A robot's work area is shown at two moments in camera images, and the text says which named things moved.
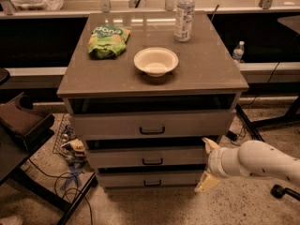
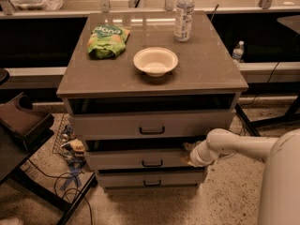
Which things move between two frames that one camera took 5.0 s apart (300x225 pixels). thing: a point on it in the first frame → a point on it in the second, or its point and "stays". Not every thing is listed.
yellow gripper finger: x=206 y=182 → x=186 y=159
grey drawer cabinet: x=149 y=95 stays
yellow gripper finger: x=209 y=144 → x=190 y=145
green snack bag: x=108 y=41 stays
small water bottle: x=238 y=52 stays
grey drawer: x=147 y=157 stays
